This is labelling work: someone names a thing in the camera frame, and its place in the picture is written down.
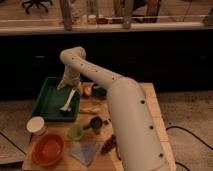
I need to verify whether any wooden board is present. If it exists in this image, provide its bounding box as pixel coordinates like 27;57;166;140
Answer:
21;82;177;171

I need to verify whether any orange bowl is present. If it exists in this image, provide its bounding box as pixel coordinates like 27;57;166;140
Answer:
32;133;64;167

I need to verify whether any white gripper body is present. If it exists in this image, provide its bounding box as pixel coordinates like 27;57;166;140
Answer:
62;66;80;86

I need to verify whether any dark teal bowl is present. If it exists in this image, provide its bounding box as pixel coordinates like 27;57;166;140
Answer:
92;84;106;100

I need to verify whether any green measuring cup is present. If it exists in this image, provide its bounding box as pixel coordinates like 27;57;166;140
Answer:
68;124;83;141

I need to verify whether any orange round fruit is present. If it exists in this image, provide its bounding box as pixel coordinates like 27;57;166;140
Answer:
83;85;92;98

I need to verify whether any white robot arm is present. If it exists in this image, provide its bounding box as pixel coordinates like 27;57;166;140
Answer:
60;47;171;171

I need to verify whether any grey folded cloth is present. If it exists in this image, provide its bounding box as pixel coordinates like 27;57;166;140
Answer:
70;142;100;166

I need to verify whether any brown beaded object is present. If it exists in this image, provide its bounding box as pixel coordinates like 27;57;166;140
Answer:
101;134;116;154

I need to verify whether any white jar on shelf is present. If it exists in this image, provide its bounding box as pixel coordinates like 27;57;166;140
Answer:
88;15;97;25

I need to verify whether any white brush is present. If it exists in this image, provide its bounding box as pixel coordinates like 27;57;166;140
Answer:
60;88;76;112

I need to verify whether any green plastic tray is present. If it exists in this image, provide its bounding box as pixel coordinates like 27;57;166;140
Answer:
32;77;80;122

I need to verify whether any dark metal measuring cup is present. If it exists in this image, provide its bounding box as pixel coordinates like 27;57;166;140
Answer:
83;117;103;134

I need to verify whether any office chair base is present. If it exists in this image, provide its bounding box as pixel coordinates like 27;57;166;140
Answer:
21;0;53;14

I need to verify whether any white paper cup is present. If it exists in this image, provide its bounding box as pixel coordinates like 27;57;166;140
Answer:
26;116;46;135

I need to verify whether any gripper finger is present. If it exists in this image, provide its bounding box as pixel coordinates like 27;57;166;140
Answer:
57;80;66;90
75;82;83;95

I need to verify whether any black cable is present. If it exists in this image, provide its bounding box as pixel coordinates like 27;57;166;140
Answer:
165;125;213;171

